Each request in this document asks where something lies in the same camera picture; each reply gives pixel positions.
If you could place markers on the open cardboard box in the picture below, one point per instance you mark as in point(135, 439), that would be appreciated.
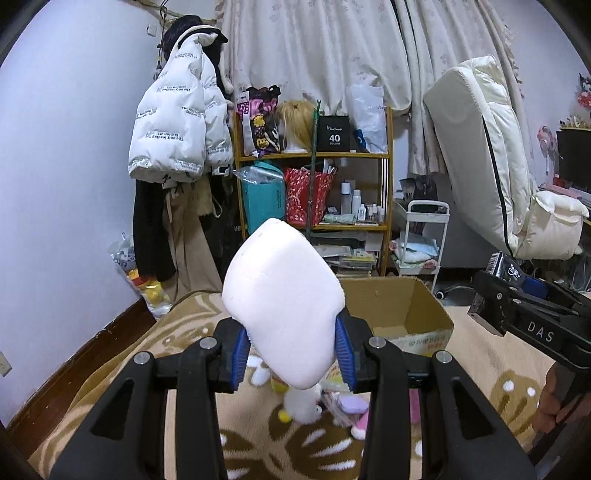
point(402, 310)

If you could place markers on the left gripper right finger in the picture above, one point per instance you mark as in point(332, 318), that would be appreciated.
point(463, 436)

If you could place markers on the green pole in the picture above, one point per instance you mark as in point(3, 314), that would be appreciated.
point(311, 180)

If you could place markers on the beige patterned fleece blanket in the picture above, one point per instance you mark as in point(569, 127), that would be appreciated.
point(259, 442)

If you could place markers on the red gift bag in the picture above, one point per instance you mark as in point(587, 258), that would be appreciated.
point(297, 195)

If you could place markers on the pink plush bear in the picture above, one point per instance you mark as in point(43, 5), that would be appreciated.
point(359, 429)

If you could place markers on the pale pink plush pillow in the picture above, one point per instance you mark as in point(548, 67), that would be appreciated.
point(287, 298)

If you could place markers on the teal gift bag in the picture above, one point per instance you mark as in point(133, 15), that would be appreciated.
point(263, 194)

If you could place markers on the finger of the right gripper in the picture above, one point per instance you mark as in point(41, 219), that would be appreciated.
point(497, 302)

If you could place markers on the cartoon print bag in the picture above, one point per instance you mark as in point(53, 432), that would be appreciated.
point(256, 109)

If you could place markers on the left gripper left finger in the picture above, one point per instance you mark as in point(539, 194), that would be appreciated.
point(122, 436)

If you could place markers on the cream reclining chair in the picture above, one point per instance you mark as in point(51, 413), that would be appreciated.
point(481, 142)

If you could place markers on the black hanging garment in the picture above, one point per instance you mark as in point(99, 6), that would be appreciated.
point(152, 252)

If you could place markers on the floral curtain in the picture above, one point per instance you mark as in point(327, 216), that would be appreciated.
point(314, 50)

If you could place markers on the beige hanging coat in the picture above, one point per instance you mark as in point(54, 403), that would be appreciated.
point(193, 262)

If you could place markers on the blonde wig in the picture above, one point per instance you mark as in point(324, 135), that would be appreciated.
point(297, 119)

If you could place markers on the black box number 40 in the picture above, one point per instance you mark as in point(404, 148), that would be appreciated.
point(334, 133)

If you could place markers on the white plastic bag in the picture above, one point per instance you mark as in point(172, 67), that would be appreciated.
point(366, 109)

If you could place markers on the small white plush toy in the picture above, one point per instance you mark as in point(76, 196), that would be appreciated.
point(299, 406)

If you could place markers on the person's hand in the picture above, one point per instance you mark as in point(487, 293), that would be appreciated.
point(549, 411)

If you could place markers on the white utility cart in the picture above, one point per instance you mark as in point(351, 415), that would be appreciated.
point(415, 254)

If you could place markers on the white puffer jacket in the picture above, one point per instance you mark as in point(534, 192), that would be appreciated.
point(181, 129)

